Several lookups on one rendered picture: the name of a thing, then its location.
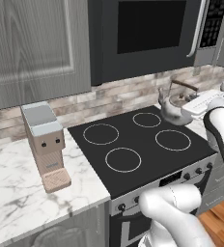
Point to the beige grey coffee machine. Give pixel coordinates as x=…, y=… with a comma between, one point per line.
x=46, y=141

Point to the grey drawer front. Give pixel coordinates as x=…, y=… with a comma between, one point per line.
x=213, y=201
x=218, y=178

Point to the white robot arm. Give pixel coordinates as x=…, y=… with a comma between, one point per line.
x=176, y=205

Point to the black stove knob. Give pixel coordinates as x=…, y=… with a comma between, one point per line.
x=121, y=206
x=187, y=176
x=198, y=170
x=209, y=165
x=136, y=199

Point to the black microwave oven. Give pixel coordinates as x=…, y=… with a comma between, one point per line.
x=149, y=35

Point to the black stove with oven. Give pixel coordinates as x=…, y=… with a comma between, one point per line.
x=130, y=151

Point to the black oven door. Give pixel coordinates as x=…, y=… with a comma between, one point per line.
x=126, y=228

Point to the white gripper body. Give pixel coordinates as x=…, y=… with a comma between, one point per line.
x=201, y=103

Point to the large grey wood cabinet door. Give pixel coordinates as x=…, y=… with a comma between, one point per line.
x=36, y=48

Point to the black microwave door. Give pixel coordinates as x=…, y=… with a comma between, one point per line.
x=107, y=38

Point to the grey base cabinet door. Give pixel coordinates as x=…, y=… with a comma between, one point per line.
x=72, y=230

